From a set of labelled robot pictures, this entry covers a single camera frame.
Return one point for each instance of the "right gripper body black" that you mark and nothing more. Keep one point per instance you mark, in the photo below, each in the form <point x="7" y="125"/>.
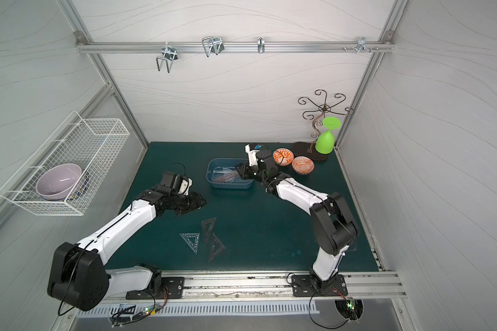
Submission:
<point x="248" y="171"/>

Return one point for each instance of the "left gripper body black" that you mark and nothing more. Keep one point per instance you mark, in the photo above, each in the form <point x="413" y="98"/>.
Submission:
<point x="186" y="201"/>

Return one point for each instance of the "stencil ruler large dark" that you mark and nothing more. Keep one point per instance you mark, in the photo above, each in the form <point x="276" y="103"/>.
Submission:
<point x="225" y="177"/>

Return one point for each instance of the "dark triangle ruler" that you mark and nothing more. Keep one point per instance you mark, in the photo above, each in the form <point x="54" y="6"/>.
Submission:
<point x="207" y="228"/>
<point x="216" y="248"/>

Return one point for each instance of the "blue plastic storage box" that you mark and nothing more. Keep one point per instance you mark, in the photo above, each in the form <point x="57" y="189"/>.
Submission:
<point x="222" y="174"/>

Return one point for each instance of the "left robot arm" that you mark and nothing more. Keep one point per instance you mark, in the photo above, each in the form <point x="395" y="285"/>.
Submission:
<point x="79" y="276"/>

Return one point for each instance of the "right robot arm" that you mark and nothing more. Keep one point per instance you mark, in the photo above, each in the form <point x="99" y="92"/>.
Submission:
<point x="334" y="226"/>

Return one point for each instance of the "orange patterned bowl left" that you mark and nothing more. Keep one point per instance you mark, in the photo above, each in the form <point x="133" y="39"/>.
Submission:
<point x="283" y="156"/>

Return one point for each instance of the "green table mat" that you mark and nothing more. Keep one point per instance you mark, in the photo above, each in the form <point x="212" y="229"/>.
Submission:
<point x="259" y="231"/>

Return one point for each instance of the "clear triangle ruler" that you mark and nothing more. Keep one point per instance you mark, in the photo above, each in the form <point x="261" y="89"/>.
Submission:
<point x="192" y="240"/>

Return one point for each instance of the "brown metal cup stand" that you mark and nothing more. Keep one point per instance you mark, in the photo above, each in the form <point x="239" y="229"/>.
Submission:
<point x="316" y="117"/>

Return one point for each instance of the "green plastic goblet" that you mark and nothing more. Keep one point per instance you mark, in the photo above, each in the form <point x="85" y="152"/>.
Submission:
<point x="326" y="140"/>

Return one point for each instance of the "lilac bowl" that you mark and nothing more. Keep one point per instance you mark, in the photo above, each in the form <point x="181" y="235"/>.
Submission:
<point x="56" y="183"/>

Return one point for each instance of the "metal hook small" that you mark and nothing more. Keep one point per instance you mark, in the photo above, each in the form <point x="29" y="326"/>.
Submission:
<point x="261" y="45"/>

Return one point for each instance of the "metal hook middle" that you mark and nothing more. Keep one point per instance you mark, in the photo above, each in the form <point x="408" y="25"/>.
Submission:
<point x="212" y="45"/>

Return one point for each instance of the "metal hook left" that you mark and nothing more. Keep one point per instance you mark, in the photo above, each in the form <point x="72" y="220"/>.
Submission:
<point x="167" y="58"/>

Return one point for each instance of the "metal hook right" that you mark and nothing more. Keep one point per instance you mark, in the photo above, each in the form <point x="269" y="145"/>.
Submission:
<point x="361" y="47"/>

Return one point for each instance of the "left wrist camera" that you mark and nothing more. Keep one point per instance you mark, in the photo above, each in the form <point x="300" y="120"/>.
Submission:
<point x="176" y="184"/>

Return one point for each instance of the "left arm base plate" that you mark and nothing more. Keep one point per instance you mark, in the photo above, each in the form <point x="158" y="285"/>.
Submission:
<point x="172" y="288"/>

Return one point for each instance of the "aluminium front rail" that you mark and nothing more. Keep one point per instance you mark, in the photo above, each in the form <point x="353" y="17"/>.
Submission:
<point x="272" y="286"/>

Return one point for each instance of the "aluminium rail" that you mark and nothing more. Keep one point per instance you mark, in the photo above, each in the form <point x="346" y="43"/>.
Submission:
<point x="272" y="286"/>
<point x="230" y="47"/>

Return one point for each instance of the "white wire basket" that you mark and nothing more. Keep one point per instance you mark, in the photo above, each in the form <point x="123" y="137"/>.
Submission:
<point x="93" y="144"/>

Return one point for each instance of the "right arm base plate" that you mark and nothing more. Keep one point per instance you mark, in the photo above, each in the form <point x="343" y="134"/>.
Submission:
<point x="306" y="285"/>

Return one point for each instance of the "white cable duct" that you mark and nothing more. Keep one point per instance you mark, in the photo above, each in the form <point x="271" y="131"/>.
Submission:
<point x="219" y="308"/>

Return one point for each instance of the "aluminium top rail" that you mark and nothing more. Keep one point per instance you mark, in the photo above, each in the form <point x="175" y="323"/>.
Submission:
<point x="230" y="47"/>

